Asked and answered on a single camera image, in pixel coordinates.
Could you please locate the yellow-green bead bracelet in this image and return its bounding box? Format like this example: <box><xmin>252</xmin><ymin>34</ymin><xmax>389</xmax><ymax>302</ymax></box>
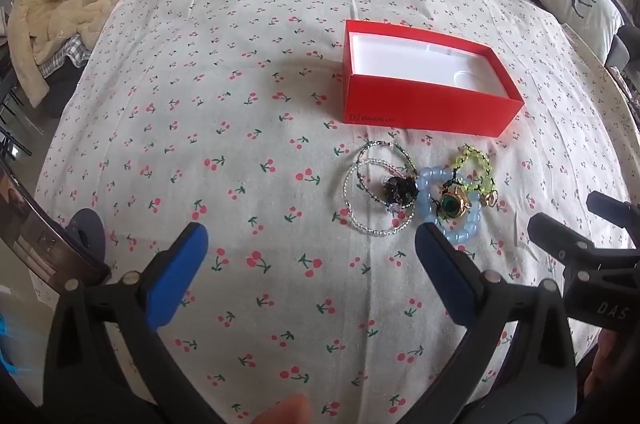
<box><xmin>447</xmin><ymin>144</ymin><xmax>497</xmax><ymax>195</ymax></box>

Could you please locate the clear bead bracelet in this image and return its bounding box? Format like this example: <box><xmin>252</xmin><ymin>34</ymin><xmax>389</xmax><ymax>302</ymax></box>
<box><xmin>344</xmin><ymin>140</ymin><xmax>420</xmax><ymax>236</ymax></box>

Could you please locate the black metal rack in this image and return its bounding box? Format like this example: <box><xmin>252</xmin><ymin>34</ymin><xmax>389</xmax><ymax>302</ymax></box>
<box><xmin>0</xmin><ymin>66</ymin><xmax>32</xmax><ymax>161</ymax></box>

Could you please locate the light blue bead bracelet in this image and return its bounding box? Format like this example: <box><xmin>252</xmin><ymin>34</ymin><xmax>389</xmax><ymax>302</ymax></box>
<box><xmin>415</xmin><ymin>165</ymin><xmax>486</xmax><ymax>246</ymax></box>

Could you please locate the gold ring with green stone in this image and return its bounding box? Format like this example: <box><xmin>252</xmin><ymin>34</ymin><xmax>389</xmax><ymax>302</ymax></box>
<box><xmin>435</xmin><ymin>186</ymin><xmax>483</xmax><ymax>220</ymax></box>

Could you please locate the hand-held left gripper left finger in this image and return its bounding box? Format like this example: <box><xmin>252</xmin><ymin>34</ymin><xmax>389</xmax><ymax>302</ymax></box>
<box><xmin>42</xmin><ymin>221</ymin><xmax>221</xmax><ymax>424</ymax></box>

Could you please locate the person's left hand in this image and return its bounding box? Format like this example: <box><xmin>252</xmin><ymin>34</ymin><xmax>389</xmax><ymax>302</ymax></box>
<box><xmin>249</xmin><ymin>393</ymin><xmax>312</xmax><ymax>424</ymax></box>

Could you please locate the cherry print bedsheet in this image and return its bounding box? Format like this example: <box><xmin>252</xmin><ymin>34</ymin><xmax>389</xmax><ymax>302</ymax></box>
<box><xmin>32</xmin><ymin>0</ymin><xmax>636</xmax><ymax>424</ymax></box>

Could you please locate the red cardboard box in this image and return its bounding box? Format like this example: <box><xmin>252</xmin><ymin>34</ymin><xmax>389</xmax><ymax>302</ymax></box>
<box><xmin>342</xmin><ymin>19</ymin><xmax>525</xmax><ymax>138</ymax></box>

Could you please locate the white deer print pillow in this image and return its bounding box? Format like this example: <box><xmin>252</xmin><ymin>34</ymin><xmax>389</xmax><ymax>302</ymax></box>
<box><xmin>522</xmin><ymin>0</ymin><xmax>626</xmax><ymax>60</ymax></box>

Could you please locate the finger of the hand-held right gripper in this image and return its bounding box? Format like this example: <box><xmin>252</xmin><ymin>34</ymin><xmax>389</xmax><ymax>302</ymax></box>
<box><xmin>527</xmin><ymin>213</ymin><xmax>601</xmax><ymax>266</ymax></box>
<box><xmin>586</xmin><ymin>191</ymin><xmax>640</xmax><ymax>249</ymax></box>

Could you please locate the dark glossy furniture edge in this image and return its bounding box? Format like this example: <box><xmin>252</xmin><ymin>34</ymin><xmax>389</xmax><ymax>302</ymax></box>
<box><xmin>0</xmin><ymin>164</ymin><xmax>112</xmax><ymax>291</ymax></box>

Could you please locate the black flower hair clip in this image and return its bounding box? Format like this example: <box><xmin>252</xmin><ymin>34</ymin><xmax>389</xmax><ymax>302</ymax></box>
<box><xmin>382</xmin><ymin>176</ymin><xmax>421</xmax><ymax>210</ymax></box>

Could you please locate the plaid cloth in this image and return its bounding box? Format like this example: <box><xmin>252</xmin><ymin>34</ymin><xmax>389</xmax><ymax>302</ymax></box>
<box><xmin>37</xmin><ymin>36</ymin><xmax>93</xmax><ymax>77</ymax></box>

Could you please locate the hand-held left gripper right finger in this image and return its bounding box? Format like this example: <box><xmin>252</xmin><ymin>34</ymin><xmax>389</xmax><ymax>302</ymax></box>
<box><xmin>415</xmin><ymin>221</ymin><xmax>578</xmax><ymax>424</ymax></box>

